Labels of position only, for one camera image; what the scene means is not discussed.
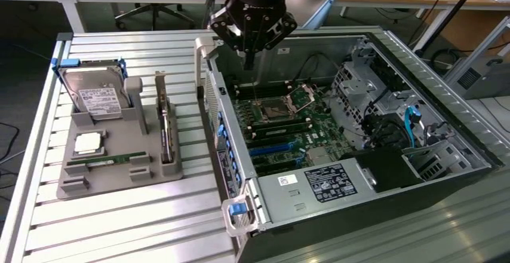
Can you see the grey aluminium frame rail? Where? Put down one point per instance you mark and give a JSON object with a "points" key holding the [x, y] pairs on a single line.
{"points": [[488, 40]]}

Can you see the thin metal locking lever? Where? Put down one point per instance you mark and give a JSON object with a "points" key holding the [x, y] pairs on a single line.
{"points": [[254, 91]]}

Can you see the long black expansion slot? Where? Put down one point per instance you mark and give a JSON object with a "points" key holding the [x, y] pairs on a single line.
{"points": [[269, 142], [278, 163]]}

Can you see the black stand pole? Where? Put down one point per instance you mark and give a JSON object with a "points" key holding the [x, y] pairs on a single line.
{"points": [[456, 7]]}

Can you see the black office chair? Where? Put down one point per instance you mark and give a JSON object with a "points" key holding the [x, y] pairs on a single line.
{"points": [[153, 13]]}

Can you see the grey metal disk bay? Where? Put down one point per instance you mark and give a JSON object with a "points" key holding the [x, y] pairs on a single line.
{"points": [[438, 161]]}

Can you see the hard disk with blue rails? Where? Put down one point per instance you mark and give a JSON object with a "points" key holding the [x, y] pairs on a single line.
{"points": [[91, 83]]}

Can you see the black open PC case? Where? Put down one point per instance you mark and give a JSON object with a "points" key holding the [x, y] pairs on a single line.
{"points": [[398, 206]]}

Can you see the dark RAM stick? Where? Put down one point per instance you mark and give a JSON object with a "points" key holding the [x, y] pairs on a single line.
{"points": [[274, 132]]}

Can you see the black green graphics card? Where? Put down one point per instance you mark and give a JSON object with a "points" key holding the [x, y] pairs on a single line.
{"points": [[165, 131]]}

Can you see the grey computer tower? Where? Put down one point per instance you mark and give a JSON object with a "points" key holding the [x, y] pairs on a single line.
{"points": [[490, 80]]}

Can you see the metal socket cover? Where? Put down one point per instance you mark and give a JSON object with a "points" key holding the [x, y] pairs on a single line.
{"points": [[290, 101]]}

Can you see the black plastic cover block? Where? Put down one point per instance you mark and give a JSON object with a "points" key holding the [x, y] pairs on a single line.
{"points": [[384, 168]]}

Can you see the grey power supply unit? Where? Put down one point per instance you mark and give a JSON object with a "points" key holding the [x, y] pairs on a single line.
{"points": [[286, 198]]}

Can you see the green Dell motherboard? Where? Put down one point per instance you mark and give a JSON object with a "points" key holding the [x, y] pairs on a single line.
{"points": [[318, 125]]}

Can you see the metal disk bay cage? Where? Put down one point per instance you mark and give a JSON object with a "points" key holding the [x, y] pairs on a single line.
{"points": [[358, 86]]}

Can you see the grey parts rack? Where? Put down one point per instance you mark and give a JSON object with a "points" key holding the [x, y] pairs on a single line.
{"points": [[119, 137]]}

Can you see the green RAM stick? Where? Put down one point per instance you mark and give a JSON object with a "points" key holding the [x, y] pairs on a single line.
{"points": [[107, 159]]}

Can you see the blue expansion slot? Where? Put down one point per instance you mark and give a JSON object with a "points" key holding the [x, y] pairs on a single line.
{"points": [[270, 150]]}

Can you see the silver chipset heatsink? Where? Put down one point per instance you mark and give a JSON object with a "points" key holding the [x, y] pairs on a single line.
{"points": [[321, 157]]}

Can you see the silver CPU chip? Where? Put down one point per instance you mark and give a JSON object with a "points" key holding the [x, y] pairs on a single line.
{"points": [[88, 143]]}

